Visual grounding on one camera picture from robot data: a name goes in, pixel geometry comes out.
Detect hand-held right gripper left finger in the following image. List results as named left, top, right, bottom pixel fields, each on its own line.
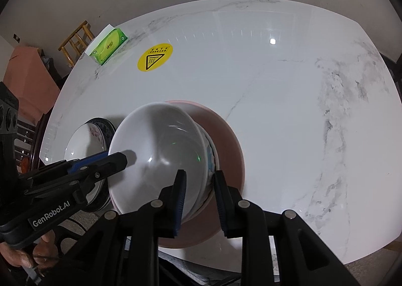
left=63, top=169, right=188, bottom=286

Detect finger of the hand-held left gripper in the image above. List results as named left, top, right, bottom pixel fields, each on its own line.
left=72, top=152, right=128, bottom=188
left=41, top=151, right=109, bottom=177

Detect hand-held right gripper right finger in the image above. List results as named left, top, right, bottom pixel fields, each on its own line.
left=214, top=170, right=362, bottom=286

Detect white plate pink flowers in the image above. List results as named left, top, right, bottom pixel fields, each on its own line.
left=66, top=119, right=110, bottom=208

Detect large blue patterned plate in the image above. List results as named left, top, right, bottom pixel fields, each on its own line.
left=64, top=117, right=117, bottom=213

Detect large pink bowl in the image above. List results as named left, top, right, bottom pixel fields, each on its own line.
left=157, top=100, right=246, bottom=249

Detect white ribbed bowl blue band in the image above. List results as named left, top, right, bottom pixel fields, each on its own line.
left=188, top=129, right=219, bottom=215

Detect white ribbed bowl pink band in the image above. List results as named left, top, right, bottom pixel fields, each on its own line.
left=108, top=102, right=209, bottom=222

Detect person's left hand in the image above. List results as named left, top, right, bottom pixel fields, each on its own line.
left=0, top=231, right=59, bottom=269

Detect dark wooden curved chair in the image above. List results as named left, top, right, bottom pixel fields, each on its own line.
left=14, top=110, right=52, bottom=177

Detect pink cloth-covered furniture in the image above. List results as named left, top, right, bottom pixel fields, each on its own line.
left=2, top=46, right=61, bottom=115

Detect round yellow warning sticker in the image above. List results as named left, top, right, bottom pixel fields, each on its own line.
left=137, top=44, right=174, bottom=71

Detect green tissue box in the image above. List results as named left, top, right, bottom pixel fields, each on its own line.
left=85, top=24, right=128, bottom=66

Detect light bamboo chair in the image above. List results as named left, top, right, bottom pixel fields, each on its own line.
left=58, top=21, right=95, bottom=68

